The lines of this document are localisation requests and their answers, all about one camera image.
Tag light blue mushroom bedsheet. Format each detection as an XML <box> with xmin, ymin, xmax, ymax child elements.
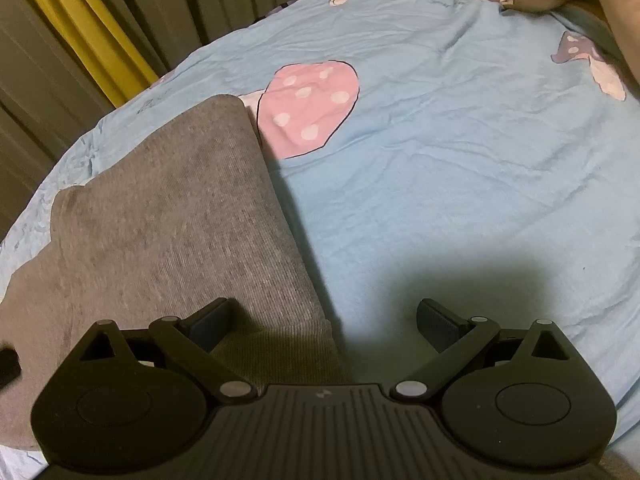
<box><xmin>1</xmin><ymin>0</ymin><xmax>639</xmax><ymax>463</ymax></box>

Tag olive and yellow curtain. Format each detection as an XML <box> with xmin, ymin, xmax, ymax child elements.
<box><xmin>1</xmin><ymin>0</ymin><xmax>295</xmax><ymax>229</ymax></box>

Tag grey sweatpants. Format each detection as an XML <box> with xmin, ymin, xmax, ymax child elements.
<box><xmin>1</xmin><ymin>96</ymin><xmax>344</xmax><ymax>450</ymax></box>

